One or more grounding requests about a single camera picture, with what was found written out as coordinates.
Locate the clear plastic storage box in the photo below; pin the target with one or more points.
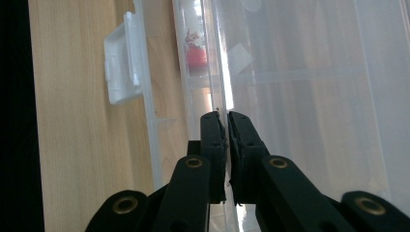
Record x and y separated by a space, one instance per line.
306 96

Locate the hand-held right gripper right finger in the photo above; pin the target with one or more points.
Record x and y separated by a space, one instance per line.
246 151

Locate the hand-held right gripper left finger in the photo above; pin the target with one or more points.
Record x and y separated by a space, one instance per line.
212 151

